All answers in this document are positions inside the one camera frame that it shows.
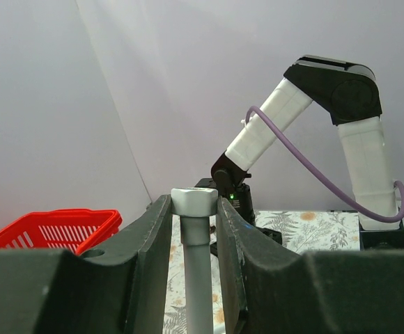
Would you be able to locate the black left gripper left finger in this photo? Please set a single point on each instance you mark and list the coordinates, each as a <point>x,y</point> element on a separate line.
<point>119,286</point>

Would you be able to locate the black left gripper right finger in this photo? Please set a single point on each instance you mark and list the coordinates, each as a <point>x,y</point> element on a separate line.
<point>267,288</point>

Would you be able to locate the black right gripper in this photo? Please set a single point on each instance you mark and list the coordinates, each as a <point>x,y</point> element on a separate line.
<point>240,199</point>

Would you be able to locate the floral patterned mat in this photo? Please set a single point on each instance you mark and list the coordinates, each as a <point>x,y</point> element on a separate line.
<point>301,231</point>

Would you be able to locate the red plastic basket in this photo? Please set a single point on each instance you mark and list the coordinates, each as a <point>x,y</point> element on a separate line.
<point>78,230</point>

